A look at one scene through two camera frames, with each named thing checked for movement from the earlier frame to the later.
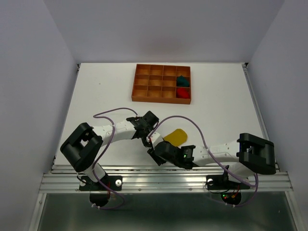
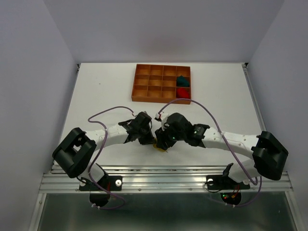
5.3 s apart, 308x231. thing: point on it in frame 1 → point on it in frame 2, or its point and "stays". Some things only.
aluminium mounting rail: [161, 179] stays
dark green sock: [182, 81] stays
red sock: [183, 93] stays
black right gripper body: [159, 160] → [170, 136]
